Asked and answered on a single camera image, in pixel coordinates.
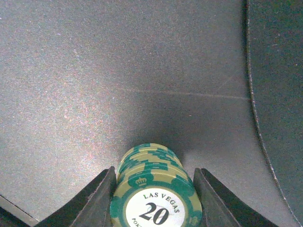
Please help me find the green poker chip stack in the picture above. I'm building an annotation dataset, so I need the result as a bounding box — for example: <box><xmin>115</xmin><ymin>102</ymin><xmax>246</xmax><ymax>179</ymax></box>
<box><xmin>110</xmin><ymin>143</ymin><xmax>203</xmax><ymax>227</ymax></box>

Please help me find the round black poker mat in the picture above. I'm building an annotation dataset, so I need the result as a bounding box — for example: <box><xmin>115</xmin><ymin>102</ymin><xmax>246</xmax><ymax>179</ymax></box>
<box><xmin>247</xmin><ymin>0</ymin><xmax>303</xmax><ymax>225</ymax></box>

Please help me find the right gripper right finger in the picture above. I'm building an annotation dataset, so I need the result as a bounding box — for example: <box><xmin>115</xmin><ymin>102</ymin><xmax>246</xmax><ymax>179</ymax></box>
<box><xmin>193</xmin><ymin>168</ymin><xmax>276</xmax><ymax>227</ymax></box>

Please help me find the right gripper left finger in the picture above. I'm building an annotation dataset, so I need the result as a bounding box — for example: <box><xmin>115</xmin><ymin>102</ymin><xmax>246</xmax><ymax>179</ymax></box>
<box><xmin>36</xmin><ymin>166</ymin><xmax>116</xmax><ymax>227</ymax></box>

